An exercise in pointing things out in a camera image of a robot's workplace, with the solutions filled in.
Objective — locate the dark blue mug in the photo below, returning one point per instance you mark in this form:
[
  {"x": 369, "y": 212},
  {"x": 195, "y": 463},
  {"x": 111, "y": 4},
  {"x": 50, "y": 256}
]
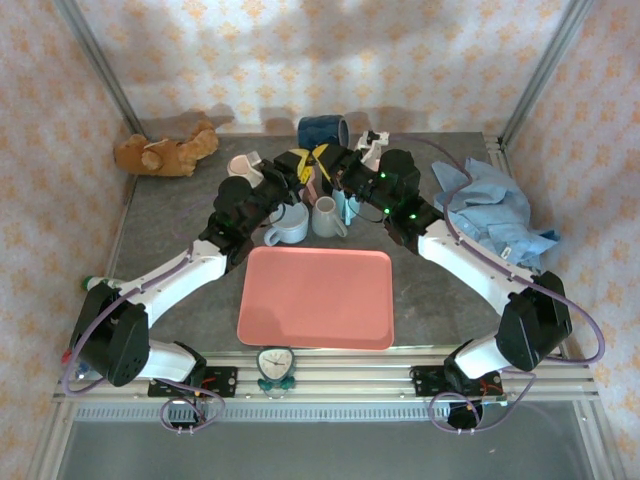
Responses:
[{"x": 320, "y": 131}]

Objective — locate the pale pink faceted mug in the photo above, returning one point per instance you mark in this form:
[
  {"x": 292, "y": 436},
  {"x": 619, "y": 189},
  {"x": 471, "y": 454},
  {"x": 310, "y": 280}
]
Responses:
[{"x": 240, "y": 172}]

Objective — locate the grey mug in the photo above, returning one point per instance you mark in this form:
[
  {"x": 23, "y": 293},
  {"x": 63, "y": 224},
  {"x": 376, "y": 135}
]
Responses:
[{"x": 325, "y": 217}]

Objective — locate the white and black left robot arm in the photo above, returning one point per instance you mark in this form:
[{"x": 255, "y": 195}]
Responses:
[{"x": 170, "y": 285}]

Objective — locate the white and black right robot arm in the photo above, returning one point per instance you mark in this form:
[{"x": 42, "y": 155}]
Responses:
[{"x": 475, "y": 270}]

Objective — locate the brown teddy bear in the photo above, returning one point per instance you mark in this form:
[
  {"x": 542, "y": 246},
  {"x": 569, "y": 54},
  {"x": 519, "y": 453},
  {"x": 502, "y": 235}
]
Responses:
[{"x": 160, "y": 155}]

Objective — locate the light blue shirt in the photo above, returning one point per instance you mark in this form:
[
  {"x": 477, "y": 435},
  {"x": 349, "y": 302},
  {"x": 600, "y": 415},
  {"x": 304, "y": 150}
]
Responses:
[{"x": 490, "y": 210}]

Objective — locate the pink plastic tray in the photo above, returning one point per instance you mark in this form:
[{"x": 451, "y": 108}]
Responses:
[{"x": 315, "y": 300}]

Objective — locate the white bottle with green cap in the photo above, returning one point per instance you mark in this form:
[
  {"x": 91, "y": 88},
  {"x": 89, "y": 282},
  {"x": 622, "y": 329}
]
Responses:
[{"x": 102, "y": 283}]

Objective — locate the teal alarm clock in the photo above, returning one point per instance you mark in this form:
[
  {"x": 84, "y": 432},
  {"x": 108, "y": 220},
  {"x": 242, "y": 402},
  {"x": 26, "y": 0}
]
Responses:
[{"x": 275, "y": 365}]

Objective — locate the aluminium frame post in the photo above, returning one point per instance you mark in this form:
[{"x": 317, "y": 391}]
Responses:
[
  {"x": 545, "y": 65},
  {"x": 100, "y": 65}
]

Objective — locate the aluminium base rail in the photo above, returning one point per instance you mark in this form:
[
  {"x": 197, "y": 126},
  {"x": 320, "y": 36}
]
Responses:
[{"x": 350, "y": 375}]

